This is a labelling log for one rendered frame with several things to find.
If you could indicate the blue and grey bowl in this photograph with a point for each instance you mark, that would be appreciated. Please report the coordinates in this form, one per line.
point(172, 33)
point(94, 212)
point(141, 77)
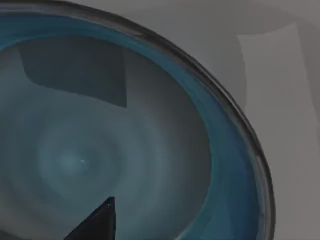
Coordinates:
point(150, 125)

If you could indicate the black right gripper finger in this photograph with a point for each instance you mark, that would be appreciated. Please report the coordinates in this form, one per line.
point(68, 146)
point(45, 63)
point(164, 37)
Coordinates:
point(100, 222)

